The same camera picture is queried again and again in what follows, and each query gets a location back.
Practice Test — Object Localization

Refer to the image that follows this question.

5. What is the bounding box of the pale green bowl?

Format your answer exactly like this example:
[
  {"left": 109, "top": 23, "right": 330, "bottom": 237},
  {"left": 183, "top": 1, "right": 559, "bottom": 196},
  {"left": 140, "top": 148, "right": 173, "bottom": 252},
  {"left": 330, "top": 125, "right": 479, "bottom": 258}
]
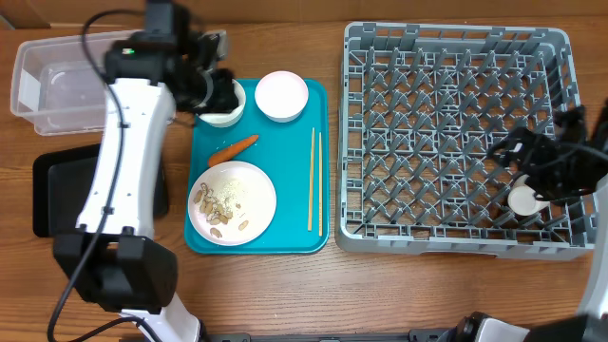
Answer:
[{"left": 198, "top": 79, "right": 247, "bottom": 128}]

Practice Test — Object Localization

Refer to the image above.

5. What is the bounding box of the white paper cup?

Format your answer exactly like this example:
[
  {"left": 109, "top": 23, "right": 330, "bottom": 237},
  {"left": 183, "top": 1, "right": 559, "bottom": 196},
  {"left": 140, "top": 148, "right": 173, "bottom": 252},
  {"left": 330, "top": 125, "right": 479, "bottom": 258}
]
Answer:
[{"left": 507, "top": 175, "right": 550, "bottom": 217}]

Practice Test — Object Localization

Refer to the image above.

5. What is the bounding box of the pink white bowl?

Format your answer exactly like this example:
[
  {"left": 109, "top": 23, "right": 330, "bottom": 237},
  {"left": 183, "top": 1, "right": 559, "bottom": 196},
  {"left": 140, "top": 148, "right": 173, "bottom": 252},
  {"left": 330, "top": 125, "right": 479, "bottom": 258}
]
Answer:
[{"left": 255, "top": 70, "right": 309, "bottom": 123}]

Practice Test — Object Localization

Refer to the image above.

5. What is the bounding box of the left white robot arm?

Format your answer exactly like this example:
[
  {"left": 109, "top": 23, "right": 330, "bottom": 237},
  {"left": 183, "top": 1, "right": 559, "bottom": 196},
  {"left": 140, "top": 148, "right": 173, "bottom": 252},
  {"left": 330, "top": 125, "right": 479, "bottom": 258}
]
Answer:
[{"left": 53, "top": 0, "right": 239, "bottom": 341}]

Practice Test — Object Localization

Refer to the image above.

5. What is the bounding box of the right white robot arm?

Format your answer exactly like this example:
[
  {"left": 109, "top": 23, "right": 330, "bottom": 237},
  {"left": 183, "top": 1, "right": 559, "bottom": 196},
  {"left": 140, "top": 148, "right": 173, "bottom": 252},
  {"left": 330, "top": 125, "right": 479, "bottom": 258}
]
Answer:
[{"left": 438, "top": 105, "right": 607, "bottom": 342}]

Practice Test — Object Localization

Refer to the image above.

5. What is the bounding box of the grey dishwasher rack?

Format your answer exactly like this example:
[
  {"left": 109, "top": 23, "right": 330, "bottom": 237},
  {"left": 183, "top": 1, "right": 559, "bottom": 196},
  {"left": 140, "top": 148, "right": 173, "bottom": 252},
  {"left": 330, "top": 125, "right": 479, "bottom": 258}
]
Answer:
[{"left": 335, "top": 22, "right": 596, "bottom": 260}]

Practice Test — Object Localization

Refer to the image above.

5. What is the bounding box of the orange carrot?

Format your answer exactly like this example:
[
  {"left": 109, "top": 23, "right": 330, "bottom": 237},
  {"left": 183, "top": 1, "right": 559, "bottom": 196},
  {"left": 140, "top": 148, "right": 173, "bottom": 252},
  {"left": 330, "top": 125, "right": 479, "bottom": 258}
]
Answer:
[{"left": 207, "top": 135, "right": 258, "bottom": 167}]

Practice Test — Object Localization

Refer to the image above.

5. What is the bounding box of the teal serving tray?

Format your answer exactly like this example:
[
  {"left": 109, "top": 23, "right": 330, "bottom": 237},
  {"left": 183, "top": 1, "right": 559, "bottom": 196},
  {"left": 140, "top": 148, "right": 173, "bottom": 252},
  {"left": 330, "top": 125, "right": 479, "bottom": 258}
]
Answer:
[{"left": 184, "top": 79, "right": 331, "bottom": 255}]

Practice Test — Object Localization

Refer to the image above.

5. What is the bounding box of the white plate with scraps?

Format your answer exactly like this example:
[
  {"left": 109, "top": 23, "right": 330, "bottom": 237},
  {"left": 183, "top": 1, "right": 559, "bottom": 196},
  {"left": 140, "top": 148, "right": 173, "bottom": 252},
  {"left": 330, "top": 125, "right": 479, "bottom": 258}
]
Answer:
[{"left": 187, "top": 161, "right": 277, "bottom": 247}]

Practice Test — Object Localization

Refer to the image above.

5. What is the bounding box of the left wooden chopstick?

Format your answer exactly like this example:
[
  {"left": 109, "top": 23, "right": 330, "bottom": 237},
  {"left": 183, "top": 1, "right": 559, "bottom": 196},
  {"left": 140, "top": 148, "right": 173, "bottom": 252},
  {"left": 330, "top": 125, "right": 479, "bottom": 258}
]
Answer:
[{"left": 308, "top": 127, "right": 315, "bottom": 232}]

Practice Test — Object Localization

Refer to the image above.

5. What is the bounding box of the clear plastic bin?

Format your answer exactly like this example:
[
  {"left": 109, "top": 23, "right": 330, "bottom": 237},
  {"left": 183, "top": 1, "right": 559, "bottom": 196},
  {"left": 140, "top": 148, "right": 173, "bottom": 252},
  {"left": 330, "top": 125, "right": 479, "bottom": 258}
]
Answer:
[{"left": 10, "top": 35, "right": 106, "bottom": 136}]

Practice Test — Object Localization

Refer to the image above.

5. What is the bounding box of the black plastic tray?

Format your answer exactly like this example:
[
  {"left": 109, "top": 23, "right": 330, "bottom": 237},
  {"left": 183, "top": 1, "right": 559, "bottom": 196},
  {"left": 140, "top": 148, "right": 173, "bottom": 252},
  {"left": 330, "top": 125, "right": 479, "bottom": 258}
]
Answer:
[{"left": 31, "top": 142, "right": 170, "bottom": 238}]

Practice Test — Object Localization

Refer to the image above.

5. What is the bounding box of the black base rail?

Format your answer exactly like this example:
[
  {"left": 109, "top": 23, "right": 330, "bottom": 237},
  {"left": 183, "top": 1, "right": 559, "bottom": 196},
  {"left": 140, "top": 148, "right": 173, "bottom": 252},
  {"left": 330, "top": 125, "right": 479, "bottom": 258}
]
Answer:
[{"left": 203, "top": 328, "right": 456, "bottom": 342}]

